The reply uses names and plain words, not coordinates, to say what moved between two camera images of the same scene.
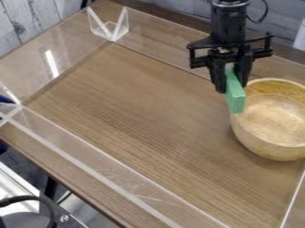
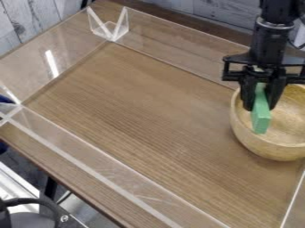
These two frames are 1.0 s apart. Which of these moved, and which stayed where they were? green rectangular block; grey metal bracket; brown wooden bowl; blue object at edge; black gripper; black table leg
Moved: green rectangular block; black gripper
Stayed: brown wooden bowl; blue object at edge; black table leg; grey metal bracket
